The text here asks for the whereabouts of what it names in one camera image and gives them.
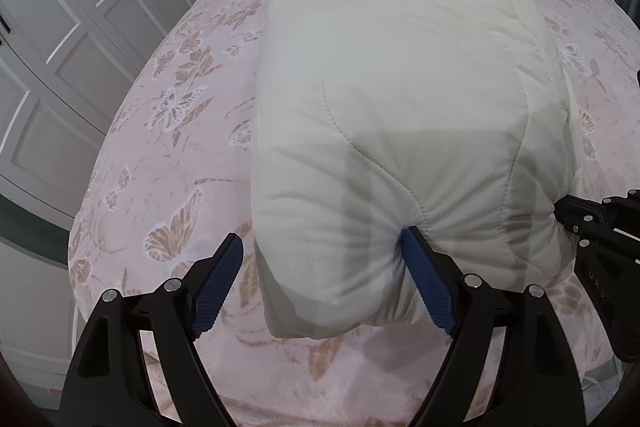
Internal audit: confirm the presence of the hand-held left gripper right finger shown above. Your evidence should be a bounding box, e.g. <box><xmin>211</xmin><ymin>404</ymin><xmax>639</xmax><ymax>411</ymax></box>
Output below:
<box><xmin>399</xmin><ymin>226</ymin><xmax>587</xmax><ymax>427</ymax></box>

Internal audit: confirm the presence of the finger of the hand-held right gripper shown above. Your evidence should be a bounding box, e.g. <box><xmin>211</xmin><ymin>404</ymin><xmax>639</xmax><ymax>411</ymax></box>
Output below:
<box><xmin>551</xmin><ymin>195</ymin><xmax>610</xmax><ymax>237</ymax></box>

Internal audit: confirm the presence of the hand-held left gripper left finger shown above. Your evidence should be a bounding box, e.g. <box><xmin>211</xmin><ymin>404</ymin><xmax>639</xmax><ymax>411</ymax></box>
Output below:
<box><xmin>60</xmin><ymin>233</ymin><xmax>245</xmax><ymax>427</ymax></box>

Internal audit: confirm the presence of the cream quilt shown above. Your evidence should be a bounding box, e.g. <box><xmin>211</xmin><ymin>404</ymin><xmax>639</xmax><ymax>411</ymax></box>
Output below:
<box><xmin>248</xmin><ymin>0</ymin><xmax>586</xmax><ymax>340</ymax></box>

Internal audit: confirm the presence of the pink floral bedspread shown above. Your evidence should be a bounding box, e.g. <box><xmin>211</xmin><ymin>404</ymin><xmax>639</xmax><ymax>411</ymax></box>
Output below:
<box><xmin>65</xmin><ymin>0</ymin><xmax>640</xmax><ymax>427</ymax></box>

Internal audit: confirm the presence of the white wardrobe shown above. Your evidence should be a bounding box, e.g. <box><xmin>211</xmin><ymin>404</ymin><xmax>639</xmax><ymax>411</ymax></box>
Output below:
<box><xmin>0</xmin><ymin>0</ymin><xmax>236</xmax><ymax>388</ymax></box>

